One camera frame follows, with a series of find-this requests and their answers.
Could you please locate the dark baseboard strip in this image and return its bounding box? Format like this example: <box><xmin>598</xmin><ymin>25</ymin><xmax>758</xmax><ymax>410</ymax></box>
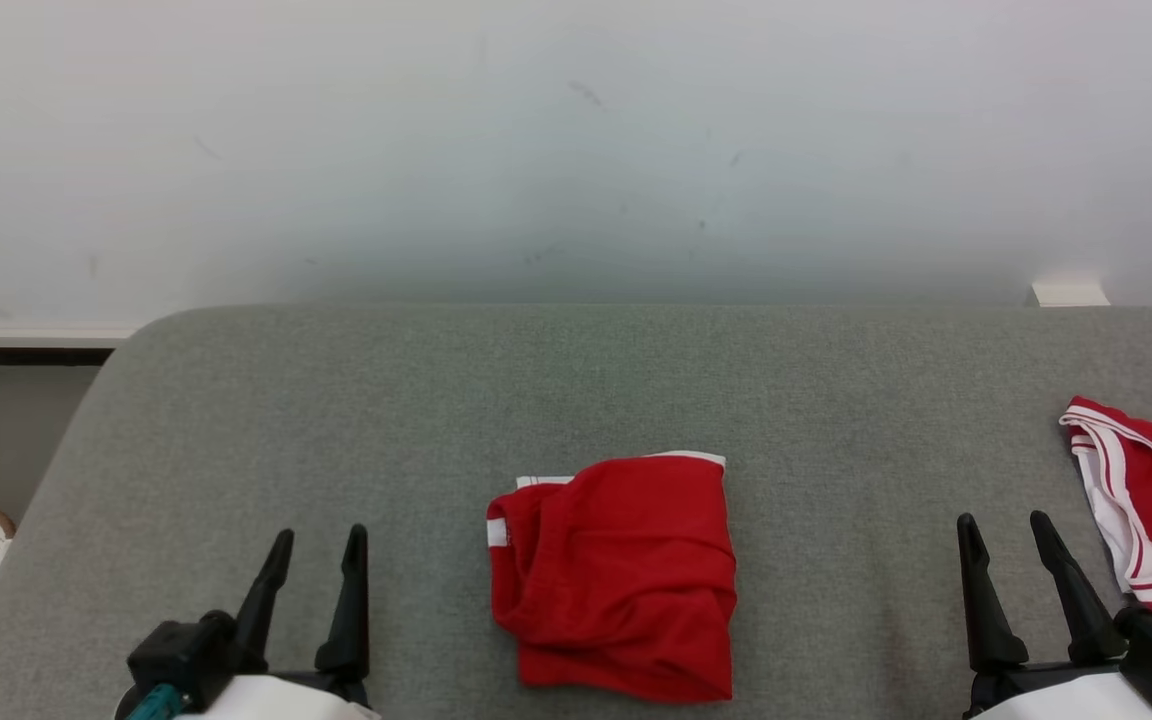
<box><xmin>0</xmin><ymin>346</ymin><xmax>116</xmax><ymax>367</ymax></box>

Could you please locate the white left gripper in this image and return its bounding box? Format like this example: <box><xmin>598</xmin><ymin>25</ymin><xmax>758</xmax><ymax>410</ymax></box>
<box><xmin>176</xmin><ymin>523</ymin><xmax>383</xmax><ymax>720</ymax></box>

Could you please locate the small white wall box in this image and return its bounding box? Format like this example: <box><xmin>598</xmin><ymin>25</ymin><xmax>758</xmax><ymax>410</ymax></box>
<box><xmin>1031</xmin><ymin>282</ymin><xmax>1111</xmax><ymax>308</ymax></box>

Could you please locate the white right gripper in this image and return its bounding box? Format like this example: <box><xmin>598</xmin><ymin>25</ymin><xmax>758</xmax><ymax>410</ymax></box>
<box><xmin>955</xmin><ymin>509</ymin><xmax>1152</xmax><ymax>720</ymax></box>

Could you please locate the red and white jersey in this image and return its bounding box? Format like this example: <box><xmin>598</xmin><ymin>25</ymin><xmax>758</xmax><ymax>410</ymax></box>
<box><xmin>485</xmin><ymin>450</ymin><xmax>740</xmax><ymax>705</ymax></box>

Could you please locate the black cable teal connector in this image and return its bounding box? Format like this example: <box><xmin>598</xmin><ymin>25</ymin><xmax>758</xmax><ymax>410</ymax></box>
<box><xmin>121</xmin><ymin>683</ymin><xmax>186</xmax><ymax>720</ymax></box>

